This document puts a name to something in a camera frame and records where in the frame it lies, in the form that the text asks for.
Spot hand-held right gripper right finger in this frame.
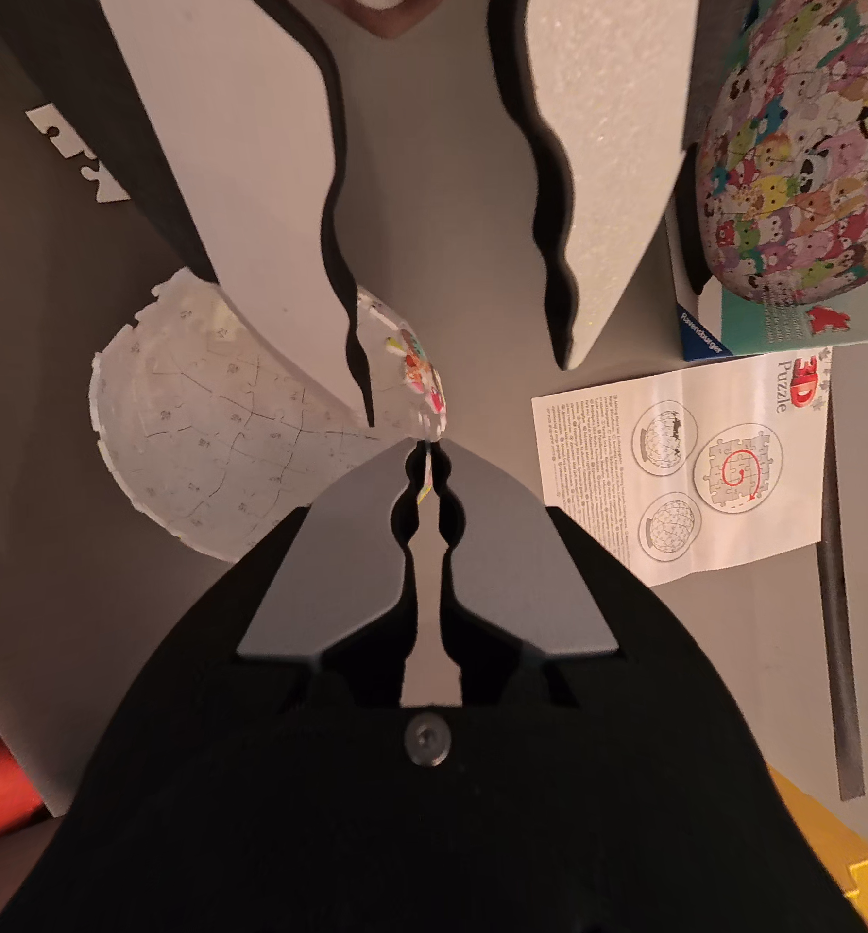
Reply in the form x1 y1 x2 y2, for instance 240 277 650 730
434 437 619 704

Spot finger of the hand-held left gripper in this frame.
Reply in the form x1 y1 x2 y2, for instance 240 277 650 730
102 0 378 429
487 0 700 371

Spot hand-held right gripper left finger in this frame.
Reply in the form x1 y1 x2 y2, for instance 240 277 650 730
236 437 429 704

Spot partly built puzzle ball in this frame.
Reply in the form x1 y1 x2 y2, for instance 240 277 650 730
90 266 449 564

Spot printed puzzle box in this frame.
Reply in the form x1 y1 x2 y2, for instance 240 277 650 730
663 0 868 363

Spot person's left hand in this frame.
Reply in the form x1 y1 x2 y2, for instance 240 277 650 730
332 0 424 40

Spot folded instruction leaflet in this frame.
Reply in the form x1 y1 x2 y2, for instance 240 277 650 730
532 348 835 587

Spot yellow plastic bin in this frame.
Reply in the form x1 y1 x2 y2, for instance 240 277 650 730
765 761 868 933

